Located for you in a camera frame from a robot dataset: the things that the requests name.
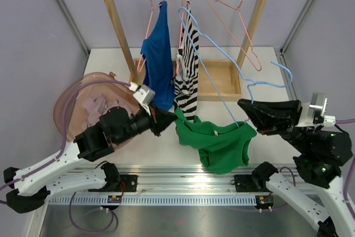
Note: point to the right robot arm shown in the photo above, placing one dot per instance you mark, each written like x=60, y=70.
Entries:
x=322, y=154

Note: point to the pink hanger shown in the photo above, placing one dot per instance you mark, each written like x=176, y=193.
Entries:
x=258, y=66
x=181, y=12
x=141, y=61

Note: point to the mauve tank top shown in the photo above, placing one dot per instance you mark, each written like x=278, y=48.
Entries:
x=96, y=106

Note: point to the wooden clothes rack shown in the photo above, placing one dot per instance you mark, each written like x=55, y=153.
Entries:
x=224, y=74

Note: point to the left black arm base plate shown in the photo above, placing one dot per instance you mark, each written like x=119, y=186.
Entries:
x=129, y=183

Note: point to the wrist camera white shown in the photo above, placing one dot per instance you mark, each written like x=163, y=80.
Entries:
x=143, y=95
x=313, y=113

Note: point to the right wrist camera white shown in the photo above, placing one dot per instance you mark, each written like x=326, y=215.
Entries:
x=313, y=113

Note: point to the green tank top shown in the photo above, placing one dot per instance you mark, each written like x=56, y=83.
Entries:
x=220, y=149

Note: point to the light blue hanger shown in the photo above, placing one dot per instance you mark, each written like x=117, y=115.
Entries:
x=253, y=82

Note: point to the white slotted cable duct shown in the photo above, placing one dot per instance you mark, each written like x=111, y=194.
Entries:
x=156, y=200

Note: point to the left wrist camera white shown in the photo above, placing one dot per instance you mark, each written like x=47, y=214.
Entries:
x=143, y=95

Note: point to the aluminium mounting rail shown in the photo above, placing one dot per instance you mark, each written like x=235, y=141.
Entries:
x=182, y=180

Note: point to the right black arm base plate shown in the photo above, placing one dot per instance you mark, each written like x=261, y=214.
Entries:
x=244, y=184

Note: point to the translucent pink plastic basin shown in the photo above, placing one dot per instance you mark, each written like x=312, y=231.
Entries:
x=72, y=101

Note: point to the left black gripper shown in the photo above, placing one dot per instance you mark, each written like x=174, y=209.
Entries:
x=160, y=119

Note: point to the black white striped tank top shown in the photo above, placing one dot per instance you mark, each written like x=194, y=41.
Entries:
x=187, y=76

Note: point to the blue tank top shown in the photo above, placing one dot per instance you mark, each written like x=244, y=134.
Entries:
x=156, y=50

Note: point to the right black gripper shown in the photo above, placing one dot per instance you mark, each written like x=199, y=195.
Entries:
x=273, y=116

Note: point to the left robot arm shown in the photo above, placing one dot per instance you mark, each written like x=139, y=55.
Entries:
x=32, y=187

